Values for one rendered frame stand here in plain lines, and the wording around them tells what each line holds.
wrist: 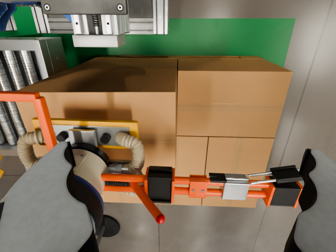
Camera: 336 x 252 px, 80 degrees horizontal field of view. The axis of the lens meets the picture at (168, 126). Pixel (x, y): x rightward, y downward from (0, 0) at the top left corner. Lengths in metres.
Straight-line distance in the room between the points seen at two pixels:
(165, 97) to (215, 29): 1.01
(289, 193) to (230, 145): 0.71
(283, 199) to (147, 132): 0.49
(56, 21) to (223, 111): 1.19
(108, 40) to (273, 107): 0.95
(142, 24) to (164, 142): 0.85
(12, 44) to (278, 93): 1.39
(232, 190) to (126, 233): 2.41
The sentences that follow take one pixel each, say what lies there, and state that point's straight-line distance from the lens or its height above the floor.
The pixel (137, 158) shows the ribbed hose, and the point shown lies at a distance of 0.62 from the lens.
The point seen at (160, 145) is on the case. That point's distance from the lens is 0.82.
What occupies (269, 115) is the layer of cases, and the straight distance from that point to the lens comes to 1.30.
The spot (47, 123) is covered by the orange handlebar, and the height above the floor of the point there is 1.19.
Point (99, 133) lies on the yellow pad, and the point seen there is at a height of 1.08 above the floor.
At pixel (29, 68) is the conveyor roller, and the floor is 0.55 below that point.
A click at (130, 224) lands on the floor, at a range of 2.79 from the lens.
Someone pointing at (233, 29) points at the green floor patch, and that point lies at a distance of 1.67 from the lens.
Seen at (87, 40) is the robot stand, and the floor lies 0.99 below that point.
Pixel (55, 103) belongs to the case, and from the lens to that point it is 0.86.
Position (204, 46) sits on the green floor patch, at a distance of 1.65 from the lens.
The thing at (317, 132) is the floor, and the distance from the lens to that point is 2.23.
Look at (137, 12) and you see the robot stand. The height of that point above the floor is 0.21.
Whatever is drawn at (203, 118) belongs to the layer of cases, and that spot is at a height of 0.54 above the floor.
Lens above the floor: 1.63
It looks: 63 degrees down
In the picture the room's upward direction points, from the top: 174 degrees counter-clockwise
